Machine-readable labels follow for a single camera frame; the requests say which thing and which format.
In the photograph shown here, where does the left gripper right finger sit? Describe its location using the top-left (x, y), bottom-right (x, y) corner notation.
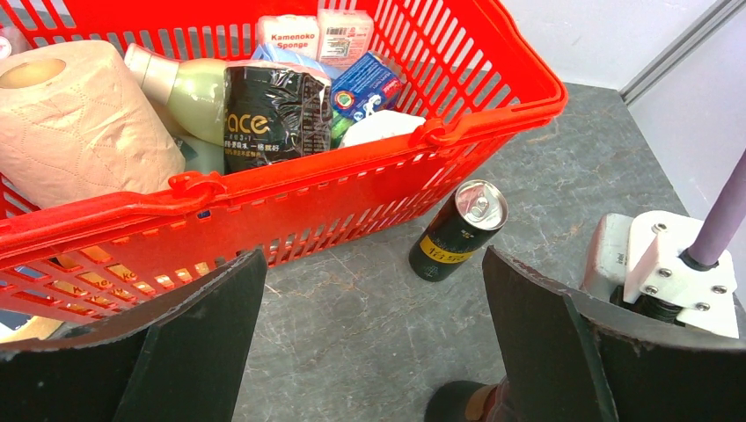
top-left (482, 248), bottom-right (745, 421)

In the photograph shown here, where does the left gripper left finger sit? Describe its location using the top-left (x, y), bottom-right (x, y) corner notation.
top-left (1, 251), bottom-right (267, 421)

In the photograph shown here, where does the red black coffee server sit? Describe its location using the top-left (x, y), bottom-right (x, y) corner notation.
top-left (424, 377), bottom-right (519, 422)

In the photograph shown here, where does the black yellow drink can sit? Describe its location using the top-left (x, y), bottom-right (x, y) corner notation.
top-left (408, 179), bottom-right (508, 282)

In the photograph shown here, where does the beige toilet paper roll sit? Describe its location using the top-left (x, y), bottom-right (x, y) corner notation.
top-left (1, 40), bottom-right (185, 208)

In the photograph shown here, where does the black plastic-wrapped package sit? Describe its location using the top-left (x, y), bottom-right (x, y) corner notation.
top-left (223, 60), bottom-right (333, 174)

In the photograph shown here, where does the pale green plastic bottle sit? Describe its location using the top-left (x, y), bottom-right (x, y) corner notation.
top-left (124, 43), bottom-right (226, 175)

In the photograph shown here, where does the white item in basket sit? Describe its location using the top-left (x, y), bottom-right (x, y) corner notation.
top-left (340, 110), bottom-right (426, 148)

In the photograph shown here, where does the red plastic shopping basket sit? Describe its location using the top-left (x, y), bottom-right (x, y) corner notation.
top-left (1, 1), bottom-right (568, 324)

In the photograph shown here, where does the light blue packet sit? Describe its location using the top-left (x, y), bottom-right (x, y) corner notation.
top-left (251, 43), bottom-right (343, 80)

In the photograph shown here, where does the blue detergent box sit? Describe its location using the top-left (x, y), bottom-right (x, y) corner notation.
top-left (331, 51), bottom-right (404, 121)

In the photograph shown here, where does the pink sponge box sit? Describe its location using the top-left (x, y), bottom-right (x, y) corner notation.
top-left (257, 14), bottom-right (320, 59)

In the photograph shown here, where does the white pink small box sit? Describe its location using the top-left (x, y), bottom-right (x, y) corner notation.
top-left (317, 9), bottom-right (374, 69)

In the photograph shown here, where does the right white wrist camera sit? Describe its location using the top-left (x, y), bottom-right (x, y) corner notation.
top-left (582, 210), bottom-right (740, 338)

